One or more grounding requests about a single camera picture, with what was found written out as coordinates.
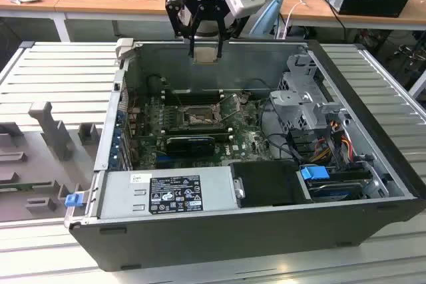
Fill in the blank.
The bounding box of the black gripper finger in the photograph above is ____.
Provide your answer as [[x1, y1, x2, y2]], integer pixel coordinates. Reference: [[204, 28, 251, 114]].
[[165, 0, 202, 59], [215, 6, 249, 61]]

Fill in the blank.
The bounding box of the silver square CPU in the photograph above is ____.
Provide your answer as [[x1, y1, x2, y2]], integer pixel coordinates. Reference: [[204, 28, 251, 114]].
[[192, 47, 219, 65]]

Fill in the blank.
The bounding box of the metal socket cover frame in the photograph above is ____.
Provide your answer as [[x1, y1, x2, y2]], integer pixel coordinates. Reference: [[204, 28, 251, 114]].
[[215, 92, 243, 124]]

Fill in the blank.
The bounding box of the CPU socket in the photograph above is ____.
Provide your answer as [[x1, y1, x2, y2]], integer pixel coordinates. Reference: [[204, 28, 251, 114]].
[[178, 103, 224, 126]]

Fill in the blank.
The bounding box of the silver metal drive cage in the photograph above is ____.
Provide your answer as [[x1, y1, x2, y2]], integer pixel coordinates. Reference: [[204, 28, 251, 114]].
[[268, 53, 353, 132]]

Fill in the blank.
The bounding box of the green RAM stick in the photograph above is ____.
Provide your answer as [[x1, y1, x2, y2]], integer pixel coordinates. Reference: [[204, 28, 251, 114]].
[[0, 182, 34, 192], [136, 132, 231, 141]]

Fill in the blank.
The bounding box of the green motherboard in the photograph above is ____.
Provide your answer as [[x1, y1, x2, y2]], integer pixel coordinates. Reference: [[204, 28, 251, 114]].
[[131, 92, 277, 170]]

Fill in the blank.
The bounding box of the black graphics card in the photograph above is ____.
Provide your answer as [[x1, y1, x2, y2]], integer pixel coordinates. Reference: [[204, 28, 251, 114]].
[[165, 135, 216, 156]]

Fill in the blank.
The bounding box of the black plastic shroud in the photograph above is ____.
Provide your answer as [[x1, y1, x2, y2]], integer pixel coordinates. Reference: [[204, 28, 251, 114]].
[[229, 160, 314, 208]]

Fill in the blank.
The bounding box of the hard disk in blue carrier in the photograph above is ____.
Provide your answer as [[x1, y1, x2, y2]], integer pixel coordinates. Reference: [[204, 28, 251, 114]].
[[298, 164, 369, 202]]

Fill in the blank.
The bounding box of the grey power supply unit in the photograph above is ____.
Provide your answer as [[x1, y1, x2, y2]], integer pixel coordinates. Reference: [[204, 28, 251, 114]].
[[98, 166, 239, 220]]

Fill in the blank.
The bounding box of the grey parts rack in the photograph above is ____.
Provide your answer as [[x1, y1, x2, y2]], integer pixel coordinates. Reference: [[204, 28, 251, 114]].
[[0, 100, 104, 223]]

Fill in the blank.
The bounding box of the blue plastic case latch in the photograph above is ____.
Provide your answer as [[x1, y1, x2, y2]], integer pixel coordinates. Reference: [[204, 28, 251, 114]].
[[65, 194, 83, 208]]

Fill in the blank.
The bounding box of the black open PC case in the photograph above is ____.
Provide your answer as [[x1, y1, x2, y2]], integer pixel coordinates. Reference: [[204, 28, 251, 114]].
[[63, 38, 426, 273]]

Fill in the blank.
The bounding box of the white cable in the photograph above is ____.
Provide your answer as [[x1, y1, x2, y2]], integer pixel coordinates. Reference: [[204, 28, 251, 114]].
[[281, 0, 309, 41]]

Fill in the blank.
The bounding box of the black wire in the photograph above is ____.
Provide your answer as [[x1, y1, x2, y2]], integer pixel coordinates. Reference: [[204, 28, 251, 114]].
[[259, 96, 294, 164]]

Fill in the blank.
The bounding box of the yellow red wire bundle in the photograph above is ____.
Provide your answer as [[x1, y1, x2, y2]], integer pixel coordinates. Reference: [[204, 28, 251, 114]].
[[308, 120, 355, 165]]

